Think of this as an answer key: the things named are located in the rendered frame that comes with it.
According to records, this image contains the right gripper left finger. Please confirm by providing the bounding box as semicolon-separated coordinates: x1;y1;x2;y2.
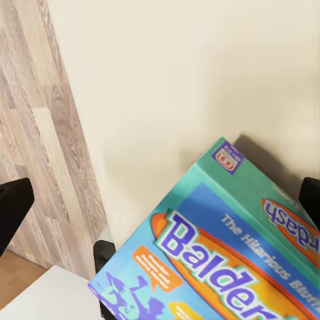
0;177;35;257

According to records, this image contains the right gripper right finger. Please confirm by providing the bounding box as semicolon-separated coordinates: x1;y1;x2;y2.
299;177;320;231

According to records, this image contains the board game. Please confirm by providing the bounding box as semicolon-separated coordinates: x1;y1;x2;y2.
88;137;320;320

